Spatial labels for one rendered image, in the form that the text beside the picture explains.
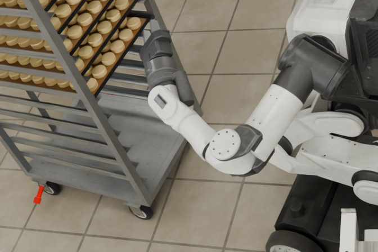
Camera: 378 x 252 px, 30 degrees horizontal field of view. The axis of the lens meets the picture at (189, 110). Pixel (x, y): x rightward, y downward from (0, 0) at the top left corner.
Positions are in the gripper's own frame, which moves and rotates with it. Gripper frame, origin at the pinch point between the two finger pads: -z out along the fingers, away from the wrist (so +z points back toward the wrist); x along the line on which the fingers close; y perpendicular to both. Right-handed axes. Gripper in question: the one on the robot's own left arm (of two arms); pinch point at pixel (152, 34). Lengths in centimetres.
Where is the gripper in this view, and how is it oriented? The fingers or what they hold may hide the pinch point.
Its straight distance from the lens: 197.8
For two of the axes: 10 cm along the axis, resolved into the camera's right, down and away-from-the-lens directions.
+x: 4.8, -5.4, -6.9
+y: -8.5, -0.8, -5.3
